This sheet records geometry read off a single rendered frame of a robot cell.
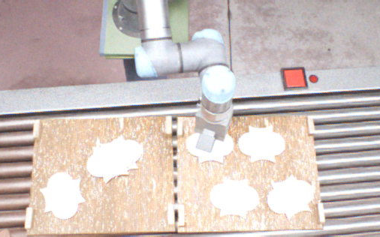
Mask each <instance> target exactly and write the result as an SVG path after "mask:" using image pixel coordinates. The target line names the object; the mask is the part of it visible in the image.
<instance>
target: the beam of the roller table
mask: <svg viewBox="0 0 380 237"><path fill-rule="evenodd" d="M305 72H306V78H307V82H308V87H309V88H308V89H304V90H295V91H285V90H284V87H283V82H282V75H281V72H274V73H254V74H245V73H244V74H234V78H235V84H236V87H235V91H234V97H233V100H232V102H236V101H265V100H275V99H286V98H304V97H314V96H333V95H352V94H362V93H372V92H380V66H375V67H346V68H335V69H325V70H305ZM310 75H316V76H317V77H318V82H315V83H313V82H310V81H309V76H310ZM201 94H202V91H201V83H200V80H199V77H192V78H181V79H160V80H140V81H130V82H109V83H99V84H88V85H69V86H58V87H47V88H28V89H17V90H7V91H0V119H1V118H11V117H20V116H49V115H59V114H69V113H87V112H98V111H108V110H127V109H137V108H157V107H176V106H186V105H196V104H198V100H199V97H200V96H201Z"/></svg>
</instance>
